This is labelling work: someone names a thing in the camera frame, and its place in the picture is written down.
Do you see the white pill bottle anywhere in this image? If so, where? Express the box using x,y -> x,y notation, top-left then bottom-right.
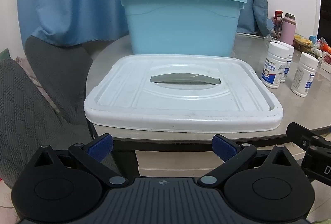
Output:
277,41 -> 295,83
261,42 -> 289,89
291,53 -> 319,97

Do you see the round grey table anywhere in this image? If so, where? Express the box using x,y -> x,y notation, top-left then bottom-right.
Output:
84,34 -> 330,152

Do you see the white plastic bin lid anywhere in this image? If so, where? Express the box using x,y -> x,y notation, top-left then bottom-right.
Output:
84,55 -> 283,133

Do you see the light blue plastic bin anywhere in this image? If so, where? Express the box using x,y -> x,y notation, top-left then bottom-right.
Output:
120,0 -> 247,57

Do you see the pink thermos bottle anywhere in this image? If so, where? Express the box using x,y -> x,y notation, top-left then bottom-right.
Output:
279,13 -> 296,45

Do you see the red white box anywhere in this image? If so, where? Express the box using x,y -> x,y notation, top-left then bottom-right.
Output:
273,10 -> 283,34

